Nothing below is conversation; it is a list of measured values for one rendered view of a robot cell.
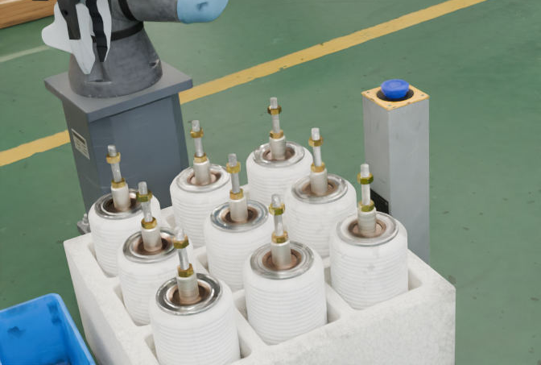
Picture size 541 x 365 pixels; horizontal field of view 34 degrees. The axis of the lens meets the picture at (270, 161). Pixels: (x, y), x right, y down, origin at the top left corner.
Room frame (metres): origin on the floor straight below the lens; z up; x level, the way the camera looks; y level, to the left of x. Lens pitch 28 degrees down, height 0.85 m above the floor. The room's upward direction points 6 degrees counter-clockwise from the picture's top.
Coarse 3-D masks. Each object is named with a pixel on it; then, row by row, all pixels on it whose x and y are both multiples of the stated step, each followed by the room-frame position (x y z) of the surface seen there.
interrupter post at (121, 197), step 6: (126, 186) 1.02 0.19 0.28; (114, 192) 1.02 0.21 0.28; (120, 192) 1.02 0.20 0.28; (126, 192) 1.02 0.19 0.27; (114, 198) 1.02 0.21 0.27; (120, 198) 1.02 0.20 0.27; (126, 198) 1.02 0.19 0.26; (114, 204) 1.02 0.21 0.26; (120, 204) 1.02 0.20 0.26; (126, 204) 1.02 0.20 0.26
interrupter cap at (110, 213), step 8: (136, 192) 1.05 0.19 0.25; (104, 200) 1.04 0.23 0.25; (112, 200) 1.04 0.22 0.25; (136, 200) 1.03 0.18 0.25; (96, 208) 1.02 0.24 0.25; (104, 208) 1.02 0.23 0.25; (112, 208) 1.02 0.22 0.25; (128, 208) 1.02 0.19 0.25; (136, 208) 1.01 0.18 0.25; (104, 216) 1.00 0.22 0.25; (112, 216) 0.99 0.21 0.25; (120, 216) 0.99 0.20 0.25; (128, 216) 0.99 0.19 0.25
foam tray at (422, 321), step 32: (96, 256) 1.06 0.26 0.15; (416, 256) 0.94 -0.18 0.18; (96, 288) 0.94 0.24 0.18; (416, 288) 0.87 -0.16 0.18; (448, 288) 0.87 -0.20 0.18; (96, 320) 0.95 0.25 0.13; (128, 320) 0.87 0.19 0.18; (352, 320) 0.83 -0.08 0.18; (384, 320) 0.83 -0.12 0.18; (416, 320) 0.85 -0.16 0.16; (448, 320) 0.86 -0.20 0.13; (96, 352) 1.00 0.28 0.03; (128, 352) 0.81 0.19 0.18; (256, 352) 0.79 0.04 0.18; (288, 352) 0.78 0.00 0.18; (320, 352) 0.79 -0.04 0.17; (352, 352) 0.81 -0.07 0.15; (384, 352) 0.83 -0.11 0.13; (416, 352) 0.84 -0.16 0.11; (448, 352) 0.87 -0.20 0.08
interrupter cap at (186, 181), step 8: (192, 168) 1.10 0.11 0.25; (216, 168) 1.10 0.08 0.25; (224, 168) 1.09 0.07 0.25; (184, 176) 1.08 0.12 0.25; (192, 176) 1.08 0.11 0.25; (216, 176) 1.08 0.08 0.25; (224, 176) 1.07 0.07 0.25; (176, 184) 1.07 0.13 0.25; (184, 184) 1.06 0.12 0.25; (192, 184) 1.06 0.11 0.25; (200, 184) 1.06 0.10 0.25; (208, 184) 1.06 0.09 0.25; (216, 184) 1.05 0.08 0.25; (224, 184) 1.05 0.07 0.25; (192, 192) 1.04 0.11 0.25; (200, 192) 1.04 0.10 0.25; (208, 192) 1.04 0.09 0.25
